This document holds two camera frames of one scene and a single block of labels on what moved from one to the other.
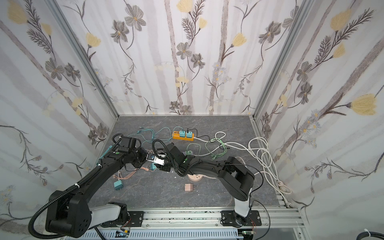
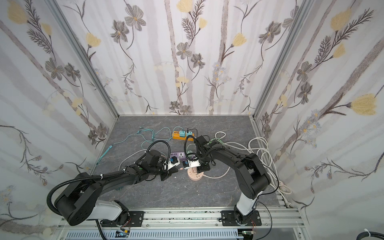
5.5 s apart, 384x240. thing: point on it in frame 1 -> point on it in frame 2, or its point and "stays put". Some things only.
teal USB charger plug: (182, 133) stays put
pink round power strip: (195, 177) stays put
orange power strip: (176, 135) stays put
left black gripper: (142, 156) -> (165, 172)
